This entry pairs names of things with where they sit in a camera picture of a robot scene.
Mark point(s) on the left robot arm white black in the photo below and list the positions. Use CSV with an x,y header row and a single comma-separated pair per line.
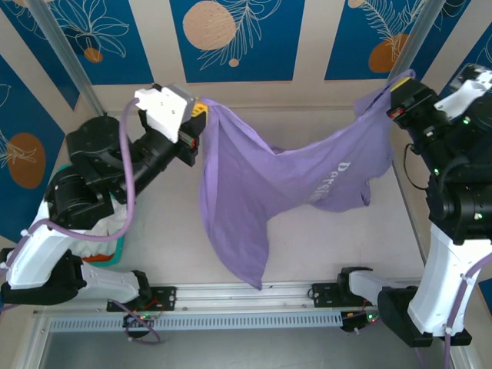
x,y
34,253

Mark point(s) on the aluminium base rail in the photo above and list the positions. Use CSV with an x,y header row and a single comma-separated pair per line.
x,y
238,298

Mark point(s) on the orange t-shirt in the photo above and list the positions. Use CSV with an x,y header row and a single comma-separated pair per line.
x,y
100,256

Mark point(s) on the aluminium frame post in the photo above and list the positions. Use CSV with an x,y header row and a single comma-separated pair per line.
x,y
73,65
409,42

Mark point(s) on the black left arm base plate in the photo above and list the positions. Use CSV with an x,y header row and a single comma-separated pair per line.
x,y
167,298

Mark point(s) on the purple t-shirt with white print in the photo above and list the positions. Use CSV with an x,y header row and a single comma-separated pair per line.
x,y
238,173

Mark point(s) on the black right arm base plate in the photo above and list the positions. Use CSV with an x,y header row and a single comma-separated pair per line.
x,y
321,296

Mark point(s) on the teal plastic basket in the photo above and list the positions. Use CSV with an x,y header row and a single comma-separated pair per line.
x,y
120,250

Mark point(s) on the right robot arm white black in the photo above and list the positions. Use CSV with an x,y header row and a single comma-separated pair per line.
x,y
442,276

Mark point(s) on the blue floral wall panel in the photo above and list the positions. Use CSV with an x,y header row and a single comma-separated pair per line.
x,y
48,57
238,50
357,46
449,42
127,57
23,115

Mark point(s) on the black electronics board with LEDs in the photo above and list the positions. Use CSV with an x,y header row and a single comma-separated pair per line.
x,y
357,321
143,317

